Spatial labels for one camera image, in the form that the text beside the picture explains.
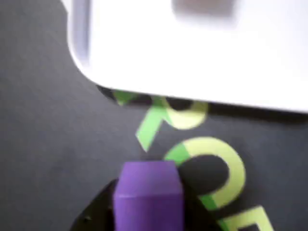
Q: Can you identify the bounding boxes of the dark mat with WOWROBO print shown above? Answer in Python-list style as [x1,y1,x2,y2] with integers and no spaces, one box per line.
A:
[0,0,308,231]

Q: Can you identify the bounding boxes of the white rounded rectangular tray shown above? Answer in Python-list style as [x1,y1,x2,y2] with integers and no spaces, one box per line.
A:
[66,0,308,114]

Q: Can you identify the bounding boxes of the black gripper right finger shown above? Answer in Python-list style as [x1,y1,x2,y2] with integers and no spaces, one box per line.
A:
[180,192,221,231]

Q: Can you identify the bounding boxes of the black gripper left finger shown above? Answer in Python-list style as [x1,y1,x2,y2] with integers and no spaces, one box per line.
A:
[69,178,119,231]

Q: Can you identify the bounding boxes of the purple cube block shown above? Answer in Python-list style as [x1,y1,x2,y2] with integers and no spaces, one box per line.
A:
[113,160,185,231]

